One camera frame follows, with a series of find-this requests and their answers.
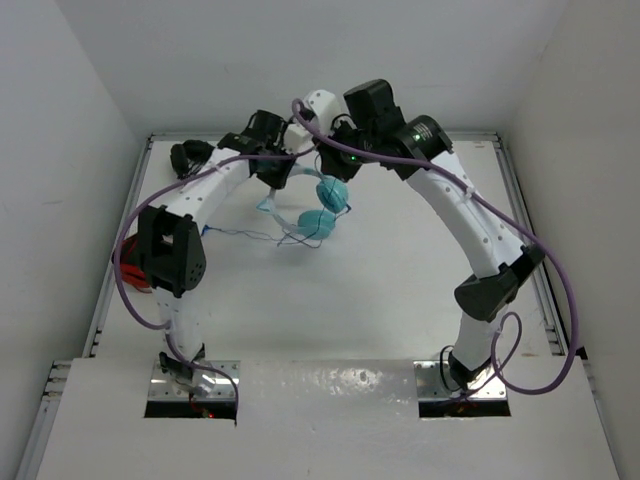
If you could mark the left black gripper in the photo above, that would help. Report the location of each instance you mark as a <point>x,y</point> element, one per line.
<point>277,181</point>

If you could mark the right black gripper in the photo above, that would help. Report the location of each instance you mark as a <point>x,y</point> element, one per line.
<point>332,163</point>

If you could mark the teal cat-ear headphones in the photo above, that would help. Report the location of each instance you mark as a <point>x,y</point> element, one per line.
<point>315,224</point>

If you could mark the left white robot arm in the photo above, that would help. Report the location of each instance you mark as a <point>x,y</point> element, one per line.
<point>171,254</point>

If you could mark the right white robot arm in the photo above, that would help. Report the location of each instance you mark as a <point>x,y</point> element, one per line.
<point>500,262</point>

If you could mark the black headphones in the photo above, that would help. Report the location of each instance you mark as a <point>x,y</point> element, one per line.
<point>187,157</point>

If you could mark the red headphones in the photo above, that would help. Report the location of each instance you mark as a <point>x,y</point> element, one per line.
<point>129,268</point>

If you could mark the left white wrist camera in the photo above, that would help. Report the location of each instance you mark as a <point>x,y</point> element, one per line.
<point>296,139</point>

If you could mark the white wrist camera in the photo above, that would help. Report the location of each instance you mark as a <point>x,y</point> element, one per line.
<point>296,139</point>
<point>325,107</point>

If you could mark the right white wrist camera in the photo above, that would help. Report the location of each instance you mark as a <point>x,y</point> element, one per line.
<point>325,107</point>

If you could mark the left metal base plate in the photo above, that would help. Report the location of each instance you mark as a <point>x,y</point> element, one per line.
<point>205,385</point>

